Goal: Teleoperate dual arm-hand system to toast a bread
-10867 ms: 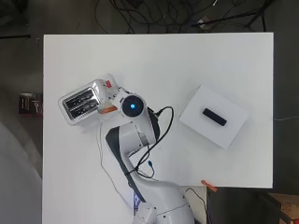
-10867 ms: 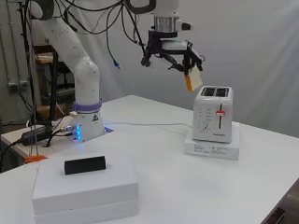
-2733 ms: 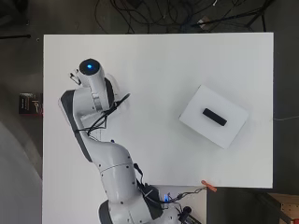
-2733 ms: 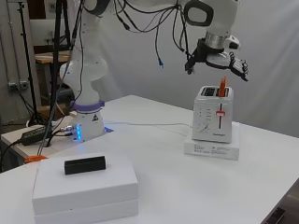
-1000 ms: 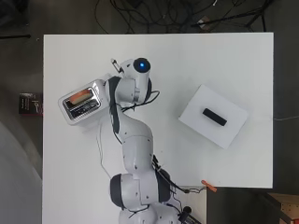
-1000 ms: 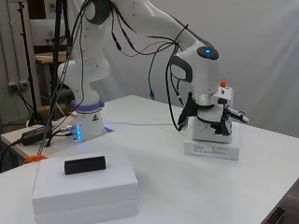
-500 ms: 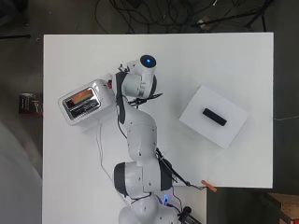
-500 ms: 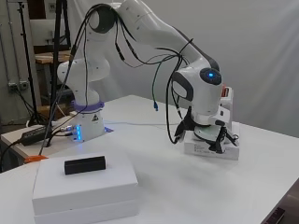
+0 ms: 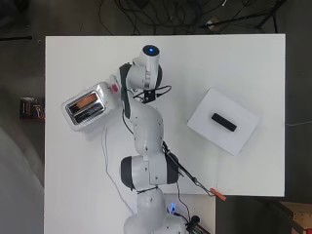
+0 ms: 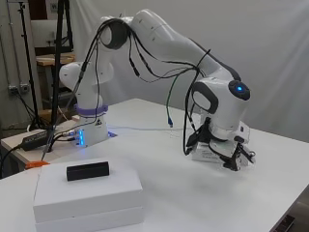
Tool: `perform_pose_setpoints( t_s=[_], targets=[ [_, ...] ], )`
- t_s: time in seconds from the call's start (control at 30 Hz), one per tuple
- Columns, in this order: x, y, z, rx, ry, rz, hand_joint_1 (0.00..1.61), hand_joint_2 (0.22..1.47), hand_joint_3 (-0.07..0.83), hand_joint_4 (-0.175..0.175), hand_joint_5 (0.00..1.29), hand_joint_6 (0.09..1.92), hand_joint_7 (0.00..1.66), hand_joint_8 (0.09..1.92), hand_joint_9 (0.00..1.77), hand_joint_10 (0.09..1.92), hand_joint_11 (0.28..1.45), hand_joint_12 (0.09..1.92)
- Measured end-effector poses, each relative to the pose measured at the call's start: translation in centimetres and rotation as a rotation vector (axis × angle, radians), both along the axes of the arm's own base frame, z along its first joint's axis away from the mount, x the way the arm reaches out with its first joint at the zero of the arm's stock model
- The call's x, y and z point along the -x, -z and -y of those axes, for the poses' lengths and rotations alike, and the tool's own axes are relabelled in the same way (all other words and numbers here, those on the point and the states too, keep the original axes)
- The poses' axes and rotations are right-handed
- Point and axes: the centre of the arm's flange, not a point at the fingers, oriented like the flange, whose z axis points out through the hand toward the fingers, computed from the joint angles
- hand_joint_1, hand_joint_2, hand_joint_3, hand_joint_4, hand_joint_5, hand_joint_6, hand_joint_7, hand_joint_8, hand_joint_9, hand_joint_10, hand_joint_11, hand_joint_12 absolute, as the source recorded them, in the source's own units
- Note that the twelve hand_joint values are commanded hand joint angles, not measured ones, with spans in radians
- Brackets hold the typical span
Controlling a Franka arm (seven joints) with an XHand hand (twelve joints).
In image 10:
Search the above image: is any thin black light stand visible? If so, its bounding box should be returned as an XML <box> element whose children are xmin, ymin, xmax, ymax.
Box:
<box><xmin>17</xmin><ymin>0</ymin><xmax>44</xmax><ymax>131</ymax></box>

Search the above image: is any black block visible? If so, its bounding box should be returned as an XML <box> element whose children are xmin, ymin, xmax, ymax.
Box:
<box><xmin>66</xmin><ymin>160</ymin><xmax>110</xmax><ymax>182</ymax></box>

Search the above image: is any orange object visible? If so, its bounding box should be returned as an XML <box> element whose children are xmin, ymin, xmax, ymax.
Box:
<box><xmin>25</xmin><ymin>159</ymin><xmax>51</xmax><ymax>170</ymax></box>

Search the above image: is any white flat box with print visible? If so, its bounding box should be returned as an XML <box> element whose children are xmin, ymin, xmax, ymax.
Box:
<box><xmin>190</xmin><ymin>142</ymin><xmax>257</xmax><ymax>168</ymax></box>

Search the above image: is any wooden table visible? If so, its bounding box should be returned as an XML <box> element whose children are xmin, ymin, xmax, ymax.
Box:
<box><xmin>35</xmin><ymin>52</ymin><xmax>77</xmax><ymax>68</ymax></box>

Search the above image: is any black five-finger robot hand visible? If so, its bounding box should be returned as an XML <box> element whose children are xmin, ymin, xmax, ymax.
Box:
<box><xmin>186</xmin><ymin>117</ymin><xmax>257</xmax><ymax>172</ymax></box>

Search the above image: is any white hanging sheet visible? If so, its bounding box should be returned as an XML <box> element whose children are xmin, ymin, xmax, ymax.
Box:
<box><xmin>69</xmin><ymin>0</ymin><xmax>309</xmax><ymax>143</ymax></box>

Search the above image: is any grey wall outlet box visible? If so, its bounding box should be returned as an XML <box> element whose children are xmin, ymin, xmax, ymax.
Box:
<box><xmin>8</xmin><ymin>84</ymin><xmax>30</xmax><ymax>95</ymax></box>

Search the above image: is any dark flat object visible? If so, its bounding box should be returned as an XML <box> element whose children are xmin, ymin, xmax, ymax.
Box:
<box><xmin>271</xmin><ymin>214</ymin><xmax>295</xmax><ymax>232</ymax></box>

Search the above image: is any thick black tripod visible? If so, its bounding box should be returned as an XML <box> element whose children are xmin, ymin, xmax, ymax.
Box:
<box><xmin>40</xmin><ymin>0</ymin><xmax>74</xmax><ymax>162</ymax></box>

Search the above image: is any beige side table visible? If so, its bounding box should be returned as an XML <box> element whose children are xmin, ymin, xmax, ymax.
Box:
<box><xmin>0</xmin><ymin>119</ymin><xmax>79</xmax><ymax>166</ymax></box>

